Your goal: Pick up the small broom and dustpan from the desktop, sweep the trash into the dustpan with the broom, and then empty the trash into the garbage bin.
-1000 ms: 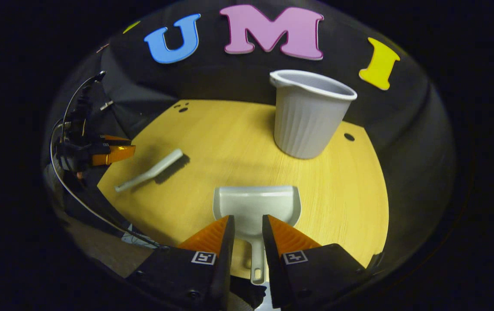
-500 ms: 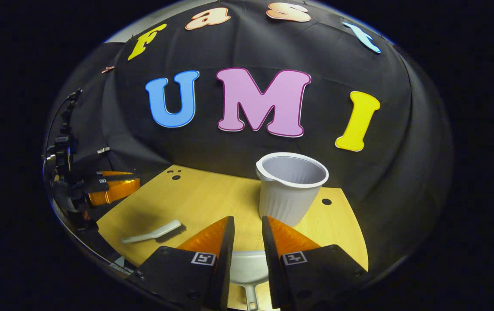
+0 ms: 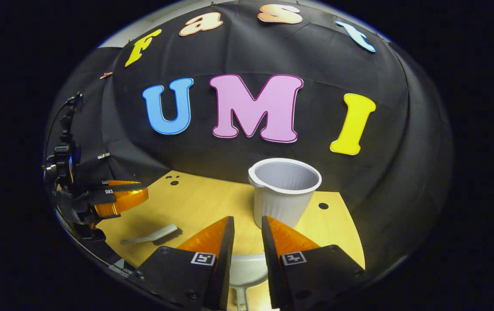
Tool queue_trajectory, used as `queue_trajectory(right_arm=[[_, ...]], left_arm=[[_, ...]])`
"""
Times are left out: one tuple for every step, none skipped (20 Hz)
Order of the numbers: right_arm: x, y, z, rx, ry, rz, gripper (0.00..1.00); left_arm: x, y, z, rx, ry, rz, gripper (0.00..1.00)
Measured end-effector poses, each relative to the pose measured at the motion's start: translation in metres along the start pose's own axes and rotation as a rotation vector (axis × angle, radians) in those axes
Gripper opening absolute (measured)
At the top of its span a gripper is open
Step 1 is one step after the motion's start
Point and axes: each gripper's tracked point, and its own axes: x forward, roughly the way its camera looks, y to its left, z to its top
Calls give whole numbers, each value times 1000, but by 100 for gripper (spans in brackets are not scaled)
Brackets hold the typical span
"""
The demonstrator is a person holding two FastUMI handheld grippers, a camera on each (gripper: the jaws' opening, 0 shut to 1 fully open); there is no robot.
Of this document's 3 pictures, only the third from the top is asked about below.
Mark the white backdrop clip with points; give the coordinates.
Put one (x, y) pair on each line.
(103, 155)

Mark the white grey dustpan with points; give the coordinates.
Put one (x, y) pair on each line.
(246, 270)

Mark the red backdrop clip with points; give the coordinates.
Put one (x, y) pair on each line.
(106, 75)

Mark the small white broom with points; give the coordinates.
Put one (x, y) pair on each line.
(156, 235)

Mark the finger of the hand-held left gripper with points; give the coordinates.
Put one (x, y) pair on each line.
(100, 198)
(121, 187)

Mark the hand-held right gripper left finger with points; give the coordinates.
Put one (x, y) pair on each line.
(225, 268)

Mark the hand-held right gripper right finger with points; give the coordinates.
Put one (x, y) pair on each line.
(272, 268)

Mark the wooden desktop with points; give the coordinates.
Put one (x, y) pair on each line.
(212, 203)

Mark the white ribbed garbage bin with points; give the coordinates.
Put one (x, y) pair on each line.
(277, 207)

